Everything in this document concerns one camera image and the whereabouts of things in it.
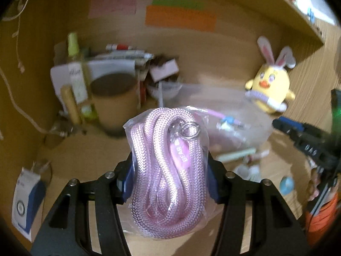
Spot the green spray bottle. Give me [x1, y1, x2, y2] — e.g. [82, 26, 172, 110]
[66, 32, 98, 123]

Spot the blue capped pen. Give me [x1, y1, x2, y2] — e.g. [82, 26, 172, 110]
[217, 116, 247, 131]

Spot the person's right forearm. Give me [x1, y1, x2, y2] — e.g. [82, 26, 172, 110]
[304, 192, 340, 247]

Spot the yellow chick plush toy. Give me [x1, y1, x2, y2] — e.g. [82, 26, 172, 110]
[245, 36, 297, 114]

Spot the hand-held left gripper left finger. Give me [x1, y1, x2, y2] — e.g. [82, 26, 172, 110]
[30, 152, 134, 256]

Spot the pink rope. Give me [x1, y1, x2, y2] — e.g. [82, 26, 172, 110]
[123, 106, 214, 239]

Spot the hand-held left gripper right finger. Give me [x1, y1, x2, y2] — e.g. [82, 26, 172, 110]
[206, 152, 311, 256]

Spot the mint green highlighter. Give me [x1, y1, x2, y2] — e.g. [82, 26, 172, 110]
[216, 148, 256, 163]

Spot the clear plastic wrapper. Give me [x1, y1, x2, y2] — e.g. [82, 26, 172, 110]
[32, 160, 52, 184]

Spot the red and white marker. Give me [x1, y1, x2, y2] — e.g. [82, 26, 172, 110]
[106, 43, 134, 51]

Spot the small white cardboard box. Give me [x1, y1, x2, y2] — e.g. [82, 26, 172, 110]
[149, 59, 179, 82]

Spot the person's right hand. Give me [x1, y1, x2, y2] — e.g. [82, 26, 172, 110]
[307, 170, 321, 202]

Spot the orange paper note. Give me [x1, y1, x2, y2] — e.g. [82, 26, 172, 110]
[145, 5, 217, 32]

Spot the white cable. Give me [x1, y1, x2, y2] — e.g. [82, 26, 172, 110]
[0, 0, 51, 135]

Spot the white and blue carton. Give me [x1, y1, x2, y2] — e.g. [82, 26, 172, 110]
[12, 167, 46, 242]

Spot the brown mug with lid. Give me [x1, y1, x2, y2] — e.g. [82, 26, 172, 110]
[61, 73, 139, 138]

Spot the green paper note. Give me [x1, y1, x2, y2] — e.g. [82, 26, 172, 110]
[152, 0, 205, 10]

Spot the white bowl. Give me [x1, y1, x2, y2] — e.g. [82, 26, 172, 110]
[146, 81, 182, 99]

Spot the wooden shelf board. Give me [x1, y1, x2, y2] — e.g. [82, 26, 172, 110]
[256, 0, 325, 46]

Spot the clear plastic drawer box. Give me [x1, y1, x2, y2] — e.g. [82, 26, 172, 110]
[157, 83, 275, 163]

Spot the pink paper note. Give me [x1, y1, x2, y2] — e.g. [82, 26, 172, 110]
[88, 0, 137, 19]

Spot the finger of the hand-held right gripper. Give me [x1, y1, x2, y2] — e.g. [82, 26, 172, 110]
[272, 117, 320, 142]

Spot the pink pen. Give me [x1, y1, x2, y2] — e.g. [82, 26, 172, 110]
[205, 109, 230, 119]

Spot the stack of white papers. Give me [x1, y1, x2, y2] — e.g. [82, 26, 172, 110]
[51, 49, 153, 112]

